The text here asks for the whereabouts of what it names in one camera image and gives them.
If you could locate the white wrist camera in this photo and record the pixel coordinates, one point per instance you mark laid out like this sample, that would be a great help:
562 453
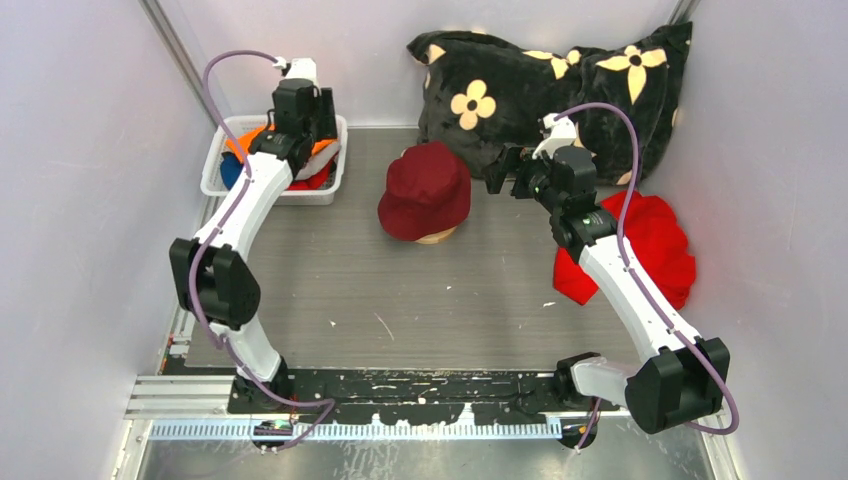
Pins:
558 131
297 68

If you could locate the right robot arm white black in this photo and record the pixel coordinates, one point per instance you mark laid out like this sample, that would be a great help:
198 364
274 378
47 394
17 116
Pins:
682 378

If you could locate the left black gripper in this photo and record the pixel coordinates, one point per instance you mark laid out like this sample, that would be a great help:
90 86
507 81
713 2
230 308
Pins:
321 107

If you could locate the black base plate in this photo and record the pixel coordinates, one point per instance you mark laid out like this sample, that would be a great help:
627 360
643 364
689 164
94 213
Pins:
416 397

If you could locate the grey white hat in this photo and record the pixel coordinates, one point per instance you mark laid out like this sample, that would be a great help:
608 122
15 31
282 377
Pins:
321 155

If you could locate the white plastic basket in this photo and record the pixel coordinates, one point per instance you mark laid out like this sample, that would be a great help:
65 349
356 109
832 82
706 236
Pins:
212 185

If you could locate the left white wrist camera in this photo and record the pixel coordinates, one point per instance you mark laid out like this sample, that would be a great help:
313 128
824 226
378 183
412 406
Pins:
297 68

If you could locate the red cloth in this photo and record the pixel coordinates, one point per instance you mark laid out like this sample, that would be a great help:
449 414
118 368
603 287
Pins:
660 244

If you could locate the black floral plush pillow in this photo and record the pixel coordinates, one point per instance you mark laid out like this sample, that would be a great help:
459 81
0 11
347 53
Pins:
481 92

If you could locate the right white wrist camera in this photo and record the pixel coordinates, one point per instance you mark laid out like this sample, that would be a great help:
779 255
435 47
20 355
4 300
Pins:
558 131

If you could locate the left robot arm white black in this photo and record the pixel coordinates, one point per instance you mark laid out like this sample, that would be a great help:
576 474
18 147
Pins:
211 274

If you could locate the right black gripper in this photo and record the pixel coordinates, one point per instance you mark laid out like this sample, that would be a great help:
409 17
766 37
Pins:
512 159

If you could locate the blue hat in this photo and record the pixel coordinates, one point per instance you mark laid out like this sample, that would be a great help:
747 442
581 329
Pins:
230 169

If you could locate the dark red bucket hat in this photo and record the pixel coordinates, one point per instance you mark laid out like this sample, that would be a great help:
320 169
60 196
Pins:
427 191

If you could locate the wooden hat stand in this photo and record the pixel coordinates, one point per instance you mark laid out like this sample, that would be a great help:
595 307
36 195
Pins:
436 238

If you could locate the red hat in basket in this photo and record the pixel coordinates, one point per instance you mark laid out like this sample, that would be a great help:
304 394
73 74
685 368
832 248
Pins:
314 182

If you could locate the orange hat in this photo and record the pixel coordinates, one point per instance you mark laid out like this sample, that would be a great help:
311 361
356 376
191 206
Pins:
245 140

